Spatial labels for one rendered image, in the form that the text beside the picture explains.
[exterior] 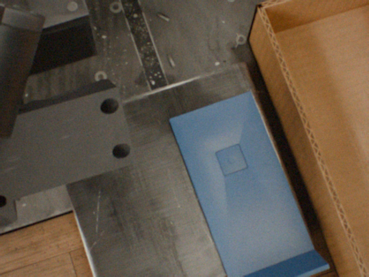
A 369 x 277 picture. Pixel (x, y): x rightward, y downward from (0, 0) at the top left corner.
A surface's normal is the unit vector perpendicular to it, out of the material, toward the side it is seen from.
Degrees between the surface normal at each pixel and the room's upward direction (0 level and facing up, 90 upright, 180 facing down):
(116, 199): 0
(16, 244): 0
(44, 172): 29
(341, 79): 0
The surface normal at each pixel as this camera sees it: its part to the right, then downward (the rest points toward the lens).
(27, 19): 0.83, 0.32
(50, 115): 0.25, 0.20
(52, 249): 0.03, -0.25
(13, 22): 0.64, 0.30
